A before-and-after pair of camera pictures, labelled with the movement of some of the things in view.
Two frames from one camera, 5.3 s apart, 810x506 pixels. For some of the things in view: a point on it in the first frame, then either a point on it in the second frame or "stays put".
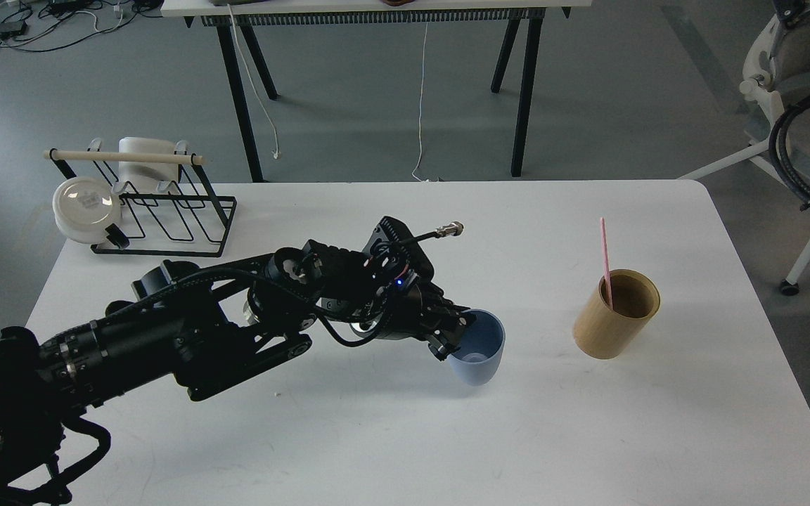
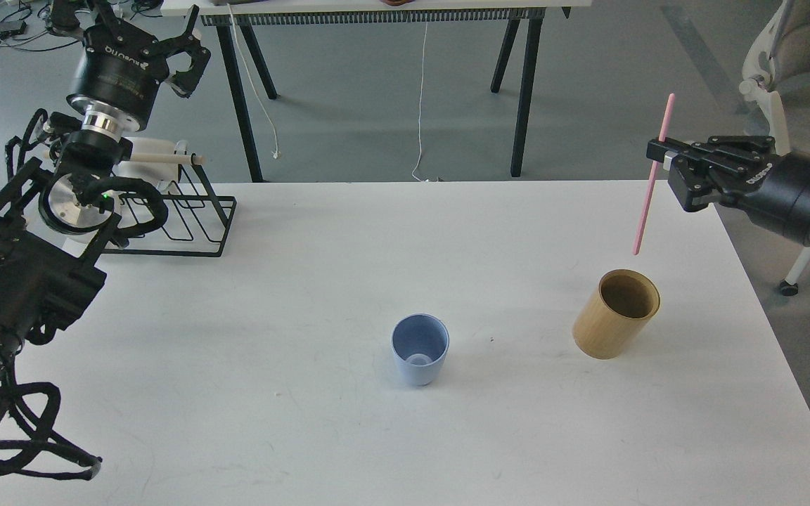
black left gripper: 405,305 -> 122,68
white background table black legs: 242,21 stays put
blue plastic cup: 480,353 -> 420,341
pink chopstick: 602,228 -> 653,178
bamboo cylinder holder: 606,333 stays put
